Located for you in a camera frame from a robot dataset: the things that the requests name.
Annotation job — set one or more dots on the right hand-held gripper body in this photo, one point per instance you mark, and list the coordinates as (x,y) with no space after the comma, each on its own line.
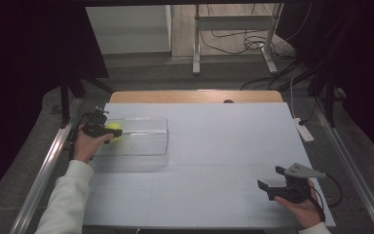
(298,191)

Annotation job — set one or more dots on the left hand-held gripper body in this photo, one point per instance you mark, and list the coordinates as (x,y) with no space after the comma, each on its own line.
(95,128)

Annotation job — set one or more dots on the yellow tennis ball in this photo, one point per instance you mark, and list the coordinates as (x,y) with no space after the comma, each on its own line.
(112,125)

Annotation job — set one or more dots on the clear plastic box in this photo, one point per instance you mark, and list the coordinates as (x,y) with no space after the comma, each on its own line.
(142,143)

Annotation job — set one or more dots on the person's left hand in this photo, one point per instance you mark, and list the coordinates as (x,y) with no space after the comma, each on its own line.
(86,146)

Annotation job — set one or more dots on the person's right hand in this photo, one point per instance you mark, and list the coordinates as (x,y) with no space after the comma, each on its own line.
(305,213)

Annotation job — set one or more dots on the black stand leg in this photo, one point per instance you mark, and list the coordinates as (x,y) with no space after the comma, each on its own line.
(330,100)
(65,100)

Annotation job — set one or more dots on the white power strip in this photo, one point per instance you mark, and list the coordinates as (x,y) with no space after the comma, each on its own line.
(303,130)

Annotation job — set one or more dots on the white board table cover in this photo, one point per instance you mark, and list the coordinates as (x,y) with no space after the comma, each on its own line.
(227,136)

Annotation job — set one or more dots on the wooden table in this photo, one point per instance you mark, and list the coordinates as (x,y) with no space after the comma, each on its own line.
(175,97)

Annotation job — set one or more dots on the black curtain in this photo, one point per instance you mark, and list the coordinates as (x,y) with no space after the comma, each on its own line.
(29,65)
(363,58)

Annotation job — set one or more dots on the white cabinet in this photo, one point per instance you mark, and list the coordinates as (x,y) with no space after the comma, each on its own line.
(130,29)

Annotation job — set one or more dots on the aluminium rail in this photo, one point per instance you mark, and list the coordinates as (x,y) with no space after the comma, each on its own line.
(354,169)
(42,175)

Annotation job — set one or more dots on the grey metal desk frame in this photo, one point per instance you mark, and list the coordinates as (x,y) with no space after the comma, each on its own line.
(196,39)

